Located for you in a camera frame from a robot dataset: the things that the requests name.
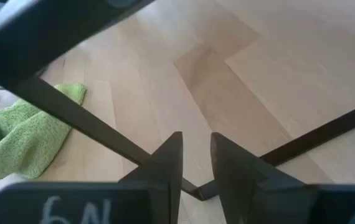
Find black aluminium table frame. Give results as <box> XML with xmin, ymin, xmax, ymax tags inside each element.
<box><xmin>0</xmin><ymin>0</ymin><xmax>355</xmax><ymax>202</ymax></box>

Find green microfibre cloth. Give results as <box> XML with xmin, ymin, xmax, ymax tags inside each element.
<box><xmin>0</xmin><ymin>82</ymin><xmax>87</xmax><ymax>180</ymax></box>

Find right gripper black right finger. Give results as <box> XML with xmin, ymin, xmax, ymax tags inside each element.
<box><xmin>211</xmin><ymin>132</ymin><xmax>355</xmax><ymax>224</ymax></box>

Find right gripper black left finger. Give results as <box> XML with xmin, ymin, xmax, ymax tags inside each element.
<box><xmin>0</xmin><ymin>131</ymin><xmax>184</xmax><ymax>224</ymax></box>

